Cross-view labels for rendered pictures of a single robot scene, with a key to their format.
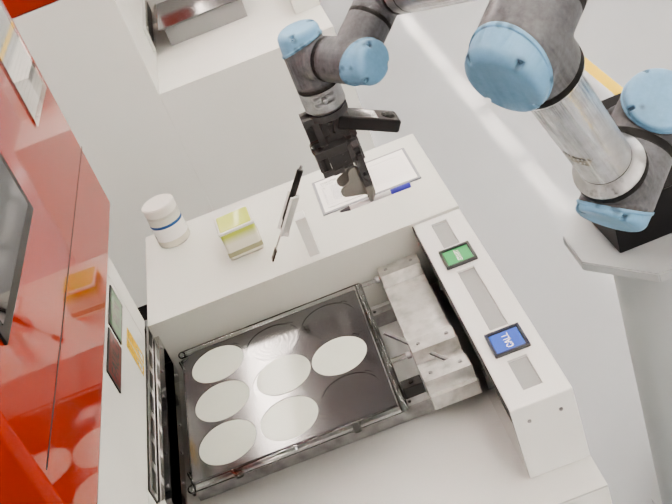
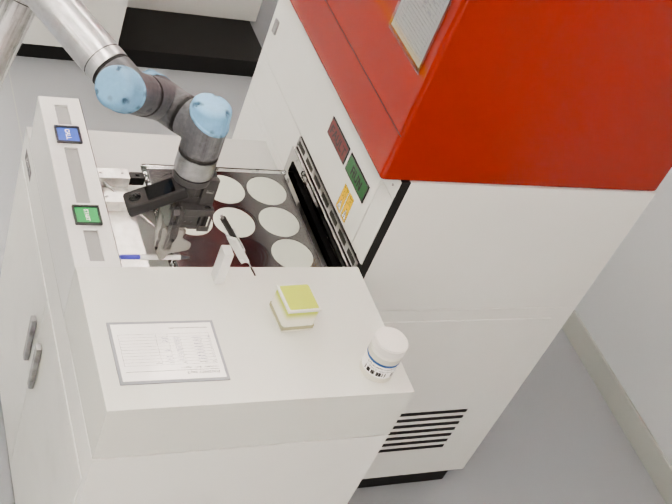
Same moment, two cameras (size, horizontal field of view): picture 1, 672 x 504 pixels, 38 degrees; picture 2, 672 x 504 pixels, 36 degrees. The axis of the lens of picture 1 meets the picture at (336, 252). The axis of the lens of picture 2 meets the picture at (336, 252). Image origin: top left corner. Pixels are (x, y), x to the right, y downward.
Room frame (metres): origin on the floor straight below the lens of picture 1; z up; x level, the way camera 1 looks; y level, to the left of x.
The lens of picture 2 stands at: (2.96, -0.73, 2.43)
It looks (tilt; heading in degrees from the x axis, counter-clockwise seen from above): 39 degrees down; 144
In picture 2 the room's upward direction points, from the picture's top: 25 degrees clockwise
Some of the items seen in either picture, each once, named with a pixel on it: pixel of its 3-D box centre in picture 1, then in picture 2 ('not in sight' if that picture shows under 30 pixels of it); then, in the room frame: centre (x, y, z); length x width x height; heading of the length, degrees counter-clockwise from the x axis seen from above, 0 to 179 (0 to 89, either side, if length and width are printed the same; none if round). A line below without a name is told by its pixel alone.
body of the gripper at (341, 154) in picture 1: (333, 136); (188, 197); (1.58, -0.07, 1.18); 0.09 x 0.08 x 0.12; 89
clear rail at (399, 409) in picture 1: (297, 448); (215, 169); (1.16, 0.17, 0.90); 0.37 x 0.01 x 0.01; 89
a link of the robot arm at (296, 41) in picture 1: (308, 56); (204, 127); (1.57, -0.08, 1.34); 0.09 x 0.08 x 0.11; 36
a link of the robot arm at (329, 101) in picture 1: (322, 96); (195, 162); (1.57, -0.08, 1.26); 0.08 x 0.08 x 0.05
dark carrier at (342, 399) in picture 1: (281, 379); (235, 221); (1.35, 0.17, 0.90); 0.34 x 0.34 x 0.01; 89
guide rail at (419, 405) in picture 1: (337, 436); not in sight; (1.22, 0.11, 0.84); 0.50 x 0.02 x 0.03; 89
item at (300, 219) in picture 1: (293, 226); (233, 256); (1.59, 0.06, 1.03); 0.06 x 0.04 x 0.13; 89
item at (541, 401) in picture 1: (490, 327); (71, 199); (1.27, -0.19, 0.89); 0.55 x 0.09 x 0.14; 179
